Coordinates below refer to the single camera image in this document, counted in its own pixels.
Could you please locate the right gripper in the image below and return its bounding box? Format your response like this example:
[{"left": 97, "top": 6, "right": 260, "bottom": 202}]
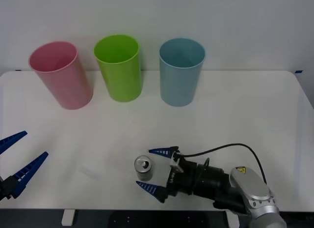
[{"left": 135, "top": 146, "right": 198, "bottom": 204}]

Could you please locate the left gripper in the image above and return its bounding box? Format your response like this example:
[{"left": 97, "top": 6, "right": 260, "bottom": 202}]
[{"left": 0, "top": 131, "right": 49, "bottom": 201}]

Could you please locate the silver grey drink can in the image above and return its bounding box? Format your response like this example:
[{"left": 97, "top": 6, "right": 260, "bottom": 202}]
[{"left": 134, "top": 155, "right": 154, "bottom": 181}]

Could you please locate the white table leg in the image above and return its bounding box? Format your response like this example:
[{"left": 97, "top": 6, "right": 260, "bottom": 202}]
[
  {"left": 61, "top": 209, "right": 75, "bottom": 227},
  {"left": 225, "top": 210, "right": 239, "bottom": 228}
]

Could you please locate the pink plastic bin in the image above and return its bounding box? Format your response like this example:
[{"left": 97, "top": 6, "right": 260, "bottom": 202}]
[{"left": 28, "top": 41, "right": 94, "bottom": 110}]

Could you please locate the pale blue plastic bin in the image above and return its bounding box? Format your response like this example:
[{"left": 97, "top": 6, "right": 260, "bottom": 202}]
[{"left": 158, "top": 38, "right": 206, "bottom": 107}]

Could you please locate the green plastic bin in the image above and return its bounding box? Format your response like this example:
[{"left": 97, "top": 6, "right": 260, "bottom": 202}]
[{"left": 93, "top": 34, "right": 143, "bottom": 103}]

